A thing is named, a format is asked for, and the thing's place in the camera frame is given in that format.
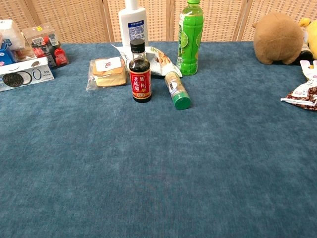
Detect black-capped vinegar bottle red label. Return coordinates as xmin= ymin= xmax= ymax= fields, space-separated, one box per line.
xmin=128 ymin=38 xmax=153 ymax=104

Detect white lotion bottle blue label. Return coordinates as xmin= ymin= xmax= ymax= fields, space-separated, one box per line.
xmin=118 ymin=0 xmax=150 ymax=48

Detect coffee bean print snack bag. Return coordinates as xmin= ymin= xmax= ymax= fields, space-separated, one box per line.
xmin=280 ymin=79 xmax=317 ymax=112

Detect brown plush toy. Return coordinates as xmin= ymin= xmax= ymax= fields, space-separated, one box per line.
xmin=252 ymin=11 xmax=305 ymax=65

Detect blue tablecloth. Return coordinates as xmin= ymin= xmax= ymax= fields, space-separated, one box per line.
xmin=0 ymin=41 xmax=317 ymax=238

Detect packaged sliced bread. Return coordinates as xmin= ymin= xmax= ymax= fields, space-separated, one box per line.
xmin=85 ymin=56 xmax=128 ymax=92

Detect yellow plush toy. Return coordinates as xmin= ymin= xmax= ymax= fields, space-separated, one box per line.
xmin=298 ymin=17 xmax=317 ymax=60

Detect white pink package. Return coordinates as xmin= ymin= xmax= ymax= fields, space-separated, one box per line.
xmin=299 ymin=59 xmax=317 ymax=81

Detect spice jar with green cap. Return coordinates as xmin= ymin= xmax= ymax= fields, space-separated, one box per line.
xmin=164 ymin=71 xmax=192 ymax=111

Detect clear pack red items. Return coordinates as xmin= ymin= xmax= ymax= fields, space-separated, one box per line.
xmin=22 ymin=23 xmax=70 ymax=69

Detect white snack bag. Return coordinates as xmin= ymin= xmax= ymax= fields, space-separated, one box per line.
xmin=110 ymin=44 xmax=183 ymax=78

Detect green drink bottle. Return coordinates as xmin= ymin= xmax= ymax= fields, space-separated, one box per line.
xmin=176 ymin=0 xmax=205 ymax=77

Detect Oreo cookie box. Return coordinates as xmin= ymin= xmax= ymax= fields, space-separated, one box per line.
xmin=0 ymin=57 xmax=55 ymax=93

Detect woven folding screen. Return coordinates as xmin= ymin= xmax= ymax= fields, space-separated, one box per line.
xmin=0 ymin=0 xmax=317 ymax=44

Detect white plastic bag package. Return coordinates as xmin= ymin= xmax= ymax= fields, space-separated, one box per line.
xmin=0 ymin=19 xmax=26 ymax=52

